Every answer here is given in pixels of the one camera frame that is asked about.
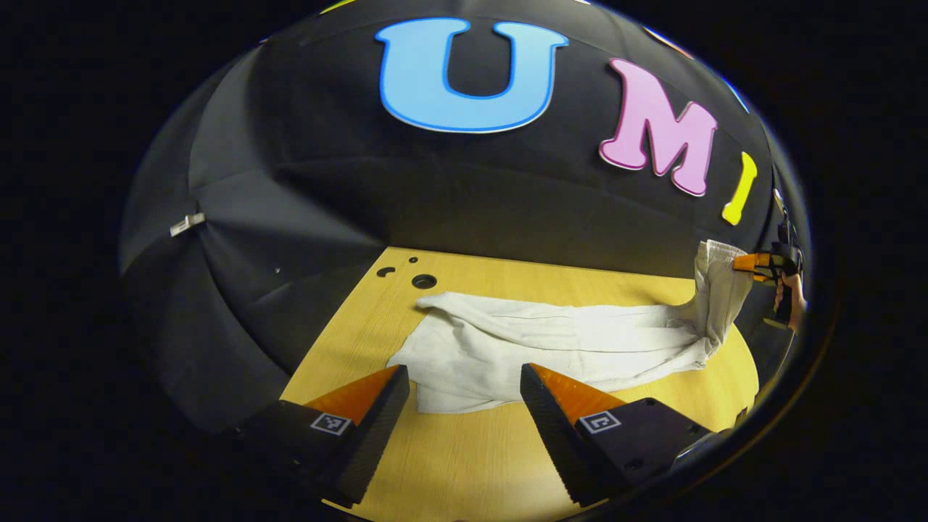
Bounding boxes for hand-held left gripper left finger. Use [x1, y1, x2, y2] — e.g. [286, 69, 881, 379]
[232, 365, 410, 508]

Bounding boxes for white jeans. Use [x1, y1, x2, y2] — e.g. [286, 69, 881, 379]
[386, 239, 755, 414]

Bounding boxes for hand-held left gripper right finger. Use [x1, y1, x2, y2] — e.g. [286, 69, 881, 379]
[520, 362, 715, 507]

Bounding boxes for black backdrop cloth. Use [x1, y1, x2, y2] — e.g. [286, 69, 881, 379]
[120, 0, 805, 436]

